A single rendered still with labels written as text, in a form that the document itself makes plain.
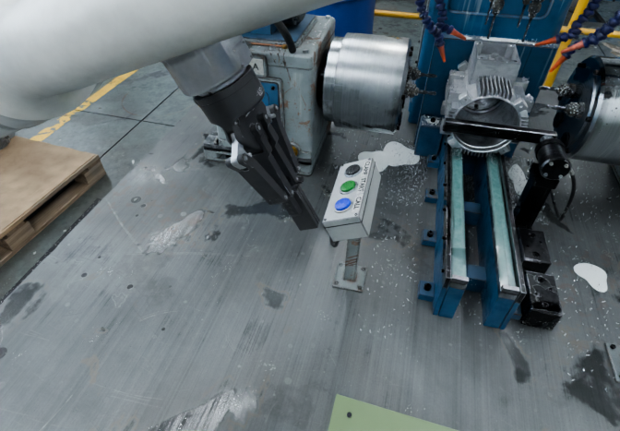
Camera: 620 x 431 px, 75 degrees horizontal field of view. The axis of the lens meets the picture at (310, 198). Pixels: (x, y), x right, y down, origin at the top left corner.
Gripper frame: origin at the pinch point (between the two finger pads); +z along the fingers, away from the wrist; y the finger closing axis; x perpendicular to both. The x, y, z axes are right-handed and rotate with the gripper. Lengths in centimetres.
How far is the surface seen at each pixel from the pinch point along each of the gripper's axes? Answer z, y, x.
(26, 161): 7, 100, 217
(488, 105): 33, 73, -23
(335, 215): 10.4, 9.7, 1.2
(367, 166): 10.4, 22.3, -2.8
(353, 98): 9, 51, 5
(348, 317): 35.7, 6.8, 8.6
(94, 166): 27, 110, 188
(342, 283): 34.1, 14.3, 10.8
